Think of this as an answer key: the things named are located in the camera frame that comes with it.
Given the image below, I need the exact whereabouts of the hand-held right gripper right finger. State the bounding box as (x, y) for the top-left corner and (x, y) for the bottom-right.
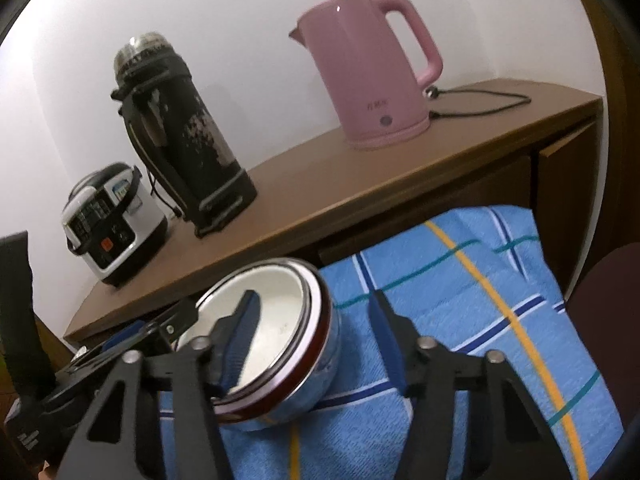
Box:
(369, 287), (574, 480)

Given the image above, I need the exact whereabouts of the black kettle cable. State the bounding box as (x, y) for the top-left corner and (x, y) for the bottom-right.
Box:
(423, 86), (532, 121)

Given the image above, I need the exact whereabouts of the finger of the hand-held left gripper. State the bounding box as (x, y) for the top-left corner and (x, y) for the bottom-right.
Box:
(144, 297), (202, 350)
(75, 324), (153, 362)

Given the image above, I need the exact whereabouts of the blue plaid cloth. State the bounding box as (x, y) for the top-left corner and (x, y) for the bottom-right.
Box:
(159, 204), (627, 480)

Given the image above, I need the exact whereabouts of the black thermos flask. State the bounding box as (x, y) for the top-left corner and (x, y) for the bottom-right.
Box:
(110, 31), (259, 240)

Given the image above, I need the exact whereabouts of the white rice cooker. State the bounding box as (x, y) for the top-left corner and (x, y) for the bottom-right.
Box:
(61, 161), (169, 289)

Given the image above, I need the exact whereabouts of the pink electric kettle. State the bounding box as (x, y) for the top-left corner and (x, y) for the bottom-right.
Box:
(288, 0), (445, 151)

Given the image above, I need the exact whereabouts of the black rice cooker cable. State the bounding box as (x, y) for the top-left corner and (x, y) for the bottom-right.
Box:
(149, 172), (182, 221)

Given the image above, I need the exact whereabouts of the brown wooden cabinet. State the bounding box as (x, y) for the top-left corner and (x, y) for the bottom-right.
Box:
(62, 79), (604, 357)

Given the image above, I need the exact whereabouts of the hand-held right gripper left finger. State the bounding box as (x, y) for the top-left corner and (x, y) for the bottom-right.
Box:
(60, 289), (262, 480)

